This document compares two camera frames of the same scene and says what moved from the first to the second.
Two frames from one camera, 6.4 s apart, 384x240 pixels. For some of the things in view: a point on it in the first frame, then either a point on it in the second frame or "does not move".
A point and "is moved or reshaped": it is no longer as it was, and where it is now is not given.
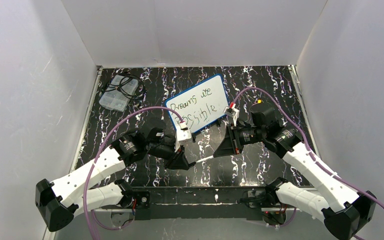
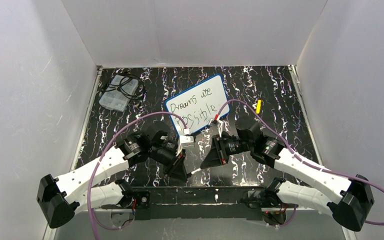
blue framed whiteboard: x=200 y=105 does not move
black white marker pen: x=211 y=157 is moved or reshaped
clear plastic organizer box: x=119 y=93 does not move
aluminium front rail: x=48 y=235 does not move
